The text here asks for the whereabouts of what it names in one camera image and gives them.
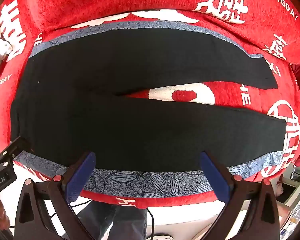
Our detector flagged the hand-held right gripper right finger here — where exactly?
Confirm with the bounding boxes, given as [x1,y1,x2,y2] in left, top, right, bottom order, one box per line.
[200,151,280,240]

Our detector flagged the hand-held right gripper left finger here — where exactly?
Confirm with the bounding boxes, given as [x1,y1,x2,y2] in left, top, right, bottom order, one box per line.
[14,151,97,240]

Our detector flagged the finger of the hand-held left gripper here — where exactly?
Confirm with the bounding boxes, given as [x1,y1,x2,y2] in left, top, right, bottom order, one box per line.
[0,136,35,165]

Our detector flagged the black pants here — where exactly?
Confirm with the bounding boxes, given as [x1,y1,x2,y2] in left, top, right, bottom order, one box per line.
[10,27,288,173]

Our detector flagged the person's left hand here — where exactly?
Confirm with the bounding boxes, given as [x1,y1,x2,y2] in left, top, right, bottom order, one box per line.
[0,195,12,230]

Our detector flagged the person's jeans leg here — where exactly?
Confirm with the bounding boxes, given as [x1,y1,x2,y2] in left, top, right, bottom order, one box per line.
[77,200,148,240]

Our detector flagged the blue-grey leaf-patterned cloth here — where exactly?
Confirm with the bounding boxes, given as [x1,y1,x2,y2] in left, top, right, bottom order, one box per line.
[14,21,290,198]

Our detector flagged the beige storage box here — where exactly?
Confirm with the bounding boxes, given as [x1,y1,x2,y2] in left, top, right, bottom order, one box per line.
[276,166,300,240]

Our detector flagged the red printed blanket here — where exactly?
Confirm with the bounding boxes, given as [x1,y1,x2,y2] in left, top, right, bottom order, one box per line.
[0,0,300,209]

